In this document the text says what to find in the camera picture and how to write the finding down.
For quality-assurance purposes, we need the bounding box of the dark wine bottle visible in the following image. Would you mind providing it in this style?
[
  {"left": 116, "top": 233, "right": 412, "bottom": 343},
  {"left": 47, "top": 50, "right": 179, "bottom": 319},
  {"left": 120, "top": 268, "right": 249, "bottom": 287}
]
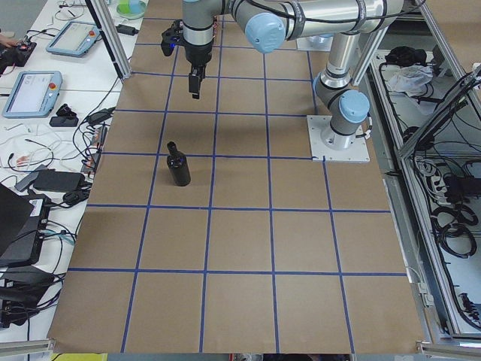
[{"left": 166, "top": 141, "right": 191, "bottom": 187}]

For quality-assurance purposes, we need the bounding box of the aluminium frame post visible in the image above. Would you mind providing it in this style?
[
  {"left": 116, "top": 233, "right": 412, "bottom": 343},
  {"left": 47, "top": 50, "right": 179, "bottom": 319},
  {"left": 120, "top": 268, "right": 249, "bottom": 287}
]
[{"left": 85, "top": 0, "right": 132, "bottom": 81}]

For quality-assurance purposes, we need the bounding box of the white cloth bundle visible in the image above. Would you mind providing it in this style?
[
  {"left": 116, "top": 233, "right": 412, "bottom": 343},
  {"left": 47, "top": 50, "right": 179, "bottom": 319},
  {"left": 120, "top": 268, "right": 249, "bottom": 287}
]
[{"left": 386, "top": 65, "right": 434, "bottom": 96}]

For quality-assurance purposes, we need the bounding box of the green bowl with blocks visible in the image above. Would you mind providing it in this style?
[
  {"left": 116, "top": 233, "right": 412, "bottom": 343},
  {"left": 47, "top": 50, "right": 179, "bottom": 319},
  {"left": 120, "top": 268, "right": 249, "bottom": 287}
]
[{"left": 116, "top": 0, "right": 147, "bottom": 20}]

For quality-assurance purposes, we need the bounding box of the teach pendant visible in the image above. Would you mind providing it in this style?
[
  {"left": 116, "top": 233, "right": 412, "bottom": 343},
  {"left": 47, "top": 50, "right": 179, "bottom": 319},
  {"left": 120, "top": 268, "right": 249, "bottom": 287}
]
[
  {"left": 2, "top": 71, "right": 63, "bottom": 119},
  {"left": 46, "top": 20, "right": 100, "bottom": 57}
]

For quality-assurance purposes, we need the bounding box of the white base plate bottle side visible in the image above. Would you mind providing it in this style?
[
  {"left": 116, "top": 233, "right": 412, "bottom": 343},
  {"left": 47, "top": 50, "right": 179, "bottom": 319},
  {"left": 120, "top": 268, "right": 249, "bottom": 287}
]
[{"left": 307, "top": 115, "right": 371, "bottom": 163}]

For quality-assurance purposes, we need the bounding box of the black laptop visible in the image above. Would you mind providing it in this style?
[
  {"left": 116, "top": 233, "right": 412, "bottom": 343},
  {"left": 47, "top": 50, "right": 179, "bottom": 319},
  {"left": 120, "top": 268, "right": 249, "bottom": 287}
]
[{"left": 1, "top": 185, "right": 50, "bottom": 267}]

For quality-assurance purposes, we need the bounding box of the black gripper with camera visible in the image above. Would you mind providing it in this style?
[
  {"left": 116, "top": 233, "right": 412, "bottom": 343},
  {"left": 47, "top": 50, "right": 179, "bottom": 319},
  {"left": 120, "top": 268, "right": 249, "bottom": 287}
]
[{"left": 184, "top": 38, "right": 213, "bottom": 99}]

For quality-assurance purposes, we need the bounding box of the black power brick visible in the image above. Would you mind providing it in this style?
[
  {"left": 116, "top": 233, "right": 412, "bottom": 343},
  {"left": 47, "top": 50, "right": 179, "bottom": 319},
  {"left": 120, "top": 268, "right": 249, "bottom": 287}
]
[{"left": 33, "top": 169, "right": 85, "bottom": 193}]

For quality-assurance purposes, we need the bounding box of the teach pendant near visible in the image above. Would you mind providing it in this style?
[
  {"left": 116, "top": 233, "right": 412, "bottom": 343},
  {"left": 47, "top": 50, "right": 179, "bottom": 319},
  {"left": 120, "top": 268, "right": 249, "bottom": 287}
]
[{"left": 2, "top": 71, "right": 63, "bottom": 119}]

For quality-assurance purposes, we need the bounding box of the black power adapter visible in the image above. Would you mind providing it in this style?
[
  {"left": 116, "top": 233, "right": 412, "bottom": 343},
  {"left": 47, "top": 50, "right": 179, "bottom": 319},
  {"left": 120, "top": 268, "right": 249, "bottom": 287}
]
[{"left": 116, "top": 24, "right": 139, "bottom": 36}]

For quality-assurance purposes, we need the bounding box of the teach pendant far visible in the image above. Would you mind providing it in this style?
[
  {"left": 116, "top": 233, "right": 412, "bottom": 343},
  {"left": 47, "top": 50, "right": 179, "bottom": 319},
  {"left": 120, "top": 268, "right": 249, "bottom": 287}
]
[{"left": 46, "top": 20, "right": 100, "bottom": 57}]

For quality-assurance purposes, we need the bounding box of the robot arm carrying bottle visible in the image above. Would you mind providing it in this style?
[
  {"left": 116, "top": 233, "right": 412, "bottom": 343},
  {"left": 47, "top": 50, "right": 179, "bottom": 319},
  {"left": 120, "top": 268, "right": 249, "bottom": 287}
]
[{"left": 180, "top": 0, "right": 403, "bottom": 150}]

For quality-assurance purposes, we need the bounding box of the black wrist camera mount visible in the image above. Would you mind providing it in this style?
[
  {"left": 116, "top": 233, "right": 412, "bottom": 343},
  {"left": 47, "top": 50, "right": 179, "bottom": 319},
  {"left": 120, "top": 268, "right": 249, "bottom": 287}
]
[{"left": 161, "top": 20, "right": 186, "bottom": 56}]

